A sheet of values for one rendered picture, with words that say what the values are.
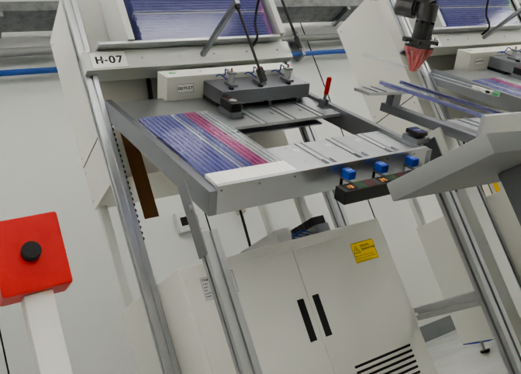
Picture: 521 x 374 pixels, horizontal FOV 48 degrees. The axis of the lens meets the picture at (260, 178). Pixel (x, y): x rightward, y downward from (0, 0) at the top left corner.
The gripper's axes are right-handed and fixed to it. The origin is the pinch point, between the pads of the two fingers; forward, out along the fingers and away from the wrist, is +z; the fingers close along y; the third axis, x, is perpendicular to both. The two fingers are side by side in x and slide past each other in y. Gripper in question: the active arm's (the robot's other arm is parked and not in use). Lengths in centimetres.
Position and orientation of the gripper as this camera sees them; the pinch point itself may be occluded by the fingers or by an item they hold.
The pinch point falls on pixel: (413, 68)
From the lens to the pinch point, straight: 191.1
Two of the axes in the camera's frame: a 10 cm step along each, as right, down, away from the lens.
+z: -1.6, 9.2, 3.5
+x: 6.0, 3.7, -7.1
